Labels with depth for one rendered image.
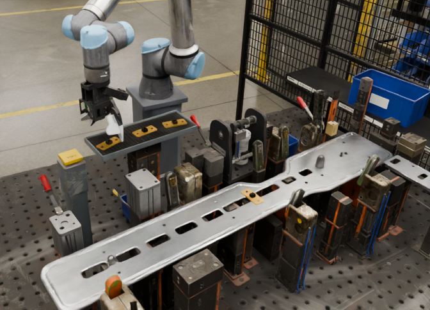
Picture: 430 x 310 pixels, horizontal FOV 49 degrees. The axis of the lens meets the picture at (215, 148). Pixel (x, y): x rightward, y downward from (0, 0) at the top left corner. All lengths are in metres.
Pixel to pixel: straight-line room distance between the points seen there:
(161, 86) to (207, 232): 0.74
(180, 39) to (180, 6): 0.13
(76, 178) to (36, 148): 2.27
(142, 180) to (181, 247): 0.25
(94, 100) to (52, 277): 0.51
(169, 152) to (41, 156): 1.75
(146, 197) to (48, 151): 2.33
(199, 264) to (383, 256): 0.88
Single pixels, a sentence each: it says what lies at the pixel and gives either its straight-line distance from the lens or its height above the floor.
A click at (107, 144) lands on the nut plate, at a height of 1.16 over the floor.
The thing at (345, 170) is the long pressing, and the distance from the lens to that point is 1.84.
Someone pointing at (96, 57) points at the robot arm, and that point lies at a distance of 1.39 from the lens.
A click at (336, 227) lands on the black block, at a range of 1.75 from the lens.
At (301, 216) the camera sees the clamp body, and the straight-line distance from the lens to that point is 1.52.
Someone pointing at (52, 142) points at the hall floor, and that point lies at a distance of 3.85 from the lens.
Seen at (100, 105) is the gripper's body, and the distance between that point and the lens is 1.44.
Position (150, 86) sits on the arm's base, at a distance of 1.97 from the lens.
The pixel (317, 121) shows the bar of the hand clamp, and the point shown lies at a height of 1.10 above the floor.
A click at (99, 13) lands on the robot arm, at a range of 1.57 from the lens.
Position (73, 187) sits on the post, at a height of 1.06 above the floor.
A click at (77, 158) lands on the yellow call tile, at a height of 1.16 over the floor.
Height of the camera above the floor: 2.00
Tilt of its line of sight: 33 degrees down
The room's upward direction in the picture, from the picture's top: 4 degrees clockwise
